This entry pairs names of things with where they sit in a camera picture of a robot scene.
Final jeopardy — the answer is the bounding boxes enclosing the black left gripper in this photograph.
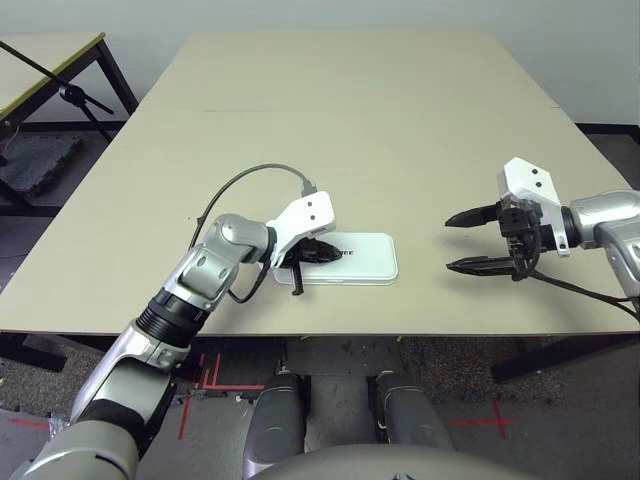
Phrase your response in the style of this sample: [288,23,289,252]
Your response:
[280,239,346,297]

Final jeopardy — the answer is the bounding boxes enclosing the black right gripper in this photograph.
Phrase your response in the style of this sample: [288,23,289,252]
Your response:
[444,197,544,282]

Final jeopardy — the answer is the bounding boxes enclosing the white plastic pencil case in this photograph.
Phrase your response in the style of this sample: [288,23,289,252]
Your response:
[272,231,400,287]

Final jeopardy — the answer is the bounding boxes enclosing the black table foot bar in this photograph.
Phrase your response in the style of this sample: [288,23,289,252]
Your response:
[492,333,609,385]

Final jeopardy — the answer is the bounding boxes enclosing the grey robot left leg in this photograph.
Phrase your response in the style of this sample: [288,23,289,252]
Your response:
[243,372,312,476]

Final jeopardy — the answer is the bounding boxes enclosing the red floor tape cross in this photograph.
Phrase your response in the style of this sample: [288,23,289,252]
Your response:
[446,399,520,440]

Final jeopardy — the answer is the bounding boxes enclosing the grey robot torso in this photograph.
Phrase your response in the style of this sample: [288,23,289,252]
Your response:
[239,443,549,480]

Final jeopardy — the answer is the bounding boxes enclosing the black tripod stand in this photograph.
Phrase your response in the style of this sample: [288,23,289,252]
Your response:
[0,42,115,146]

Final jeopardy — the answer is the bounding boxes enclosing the black foam mat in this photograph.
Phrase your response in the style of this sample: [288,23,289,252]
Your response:
[0,137,84,201]

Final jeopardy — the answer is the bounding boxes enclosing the black metal floor bar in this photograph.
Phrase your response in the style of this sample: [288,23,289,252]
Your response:
[0,333,69,375]

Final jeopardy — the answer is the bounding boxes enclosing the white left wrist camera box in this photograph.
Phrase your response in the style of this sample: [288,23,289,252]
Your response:
[264,191,337,266]

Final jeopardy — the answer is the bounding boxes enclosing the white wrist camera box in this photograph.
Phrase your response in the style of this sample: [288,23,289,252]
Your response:
[264,191,337,266]
[495,157,572,258]

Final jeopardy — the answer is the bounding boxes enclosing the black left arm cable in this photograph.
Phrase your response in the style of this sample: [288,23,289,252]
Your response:
[192,162,319,305]

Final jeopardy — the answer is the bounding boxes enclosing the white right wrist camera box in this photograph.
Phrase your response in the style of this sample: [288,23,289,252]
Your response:
[495,157,572,258]

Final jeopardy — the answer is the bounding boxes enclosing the beige side table black frame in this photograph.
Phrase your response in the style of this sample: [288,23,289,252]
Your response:
[0,32,140,219]

